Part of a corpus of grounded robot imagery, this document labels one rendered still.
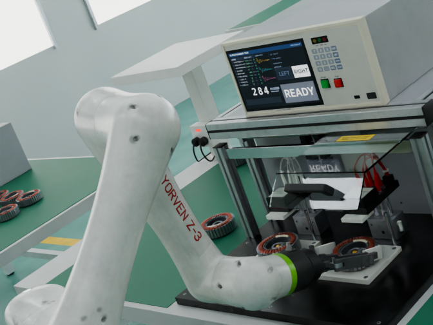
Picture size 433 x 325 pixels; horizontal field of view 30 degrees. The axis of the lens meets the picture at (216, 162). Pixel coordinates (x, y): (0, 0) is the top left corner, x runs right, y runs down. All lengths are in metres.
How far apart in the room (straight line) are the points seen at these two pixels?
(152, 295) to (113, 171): 0.88
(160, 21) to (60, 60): 1.20
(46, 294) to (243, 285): 0.38
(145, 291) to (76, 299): 0.87
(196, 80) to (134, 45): 4.50
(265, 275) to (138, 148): 0.41
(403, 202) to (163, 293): 0.68
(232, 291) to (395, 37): 0.69
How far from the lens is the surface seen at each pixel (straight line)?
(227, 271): 1.66
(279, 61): 1.97
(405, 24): 1.94
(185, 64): 2.68
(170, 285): 2.23
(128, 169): 1.38
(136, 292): 2.28
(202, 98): 3.06
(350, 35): 1.82
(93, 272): 1.40
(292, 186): 1.70
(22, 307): 1.56
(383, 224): 2.00
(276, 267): 1.66
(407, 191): 2.09
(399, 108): 1.80
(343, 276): 1.89
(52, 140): 6.93
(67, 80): 7.06
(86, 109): 1.53
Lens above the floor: 1.66
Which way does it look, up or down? 17 degrees down
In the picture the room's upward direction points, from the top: 21 degrees counter-clockwise
